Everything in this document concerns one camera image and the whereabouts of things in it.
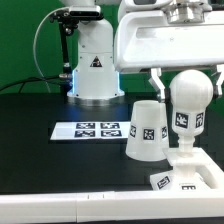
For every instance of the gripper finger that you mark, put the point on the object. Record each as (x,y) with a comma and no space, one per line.
(219,80)

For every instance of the white marker sheet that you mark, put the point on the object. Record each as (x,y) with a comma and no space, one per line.
(92,130)

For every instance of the white lamp bulb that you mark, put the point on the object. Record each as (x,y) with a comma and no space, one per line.
(191,92)

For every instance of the white front fence rail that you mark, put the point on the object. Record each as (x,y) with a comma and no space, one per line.
(109,206)

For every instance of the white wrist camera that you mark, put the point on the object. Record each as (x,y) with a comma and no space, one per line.
(127,6)

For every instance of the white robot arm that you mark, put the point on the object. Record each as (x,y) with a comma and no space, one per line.
(95,78)

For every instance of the white lamp base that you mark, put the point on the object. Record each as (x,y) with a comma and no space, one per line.
(184,175)

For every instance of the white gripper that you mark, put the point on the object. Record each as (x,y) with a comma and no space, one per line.
(147,40)

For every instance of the black camera on stand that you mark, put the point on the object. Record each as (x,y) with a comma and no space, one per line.
(68,20)

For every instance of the white lamp shade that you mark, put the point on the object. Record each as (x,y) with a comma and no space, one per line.
(148,134)

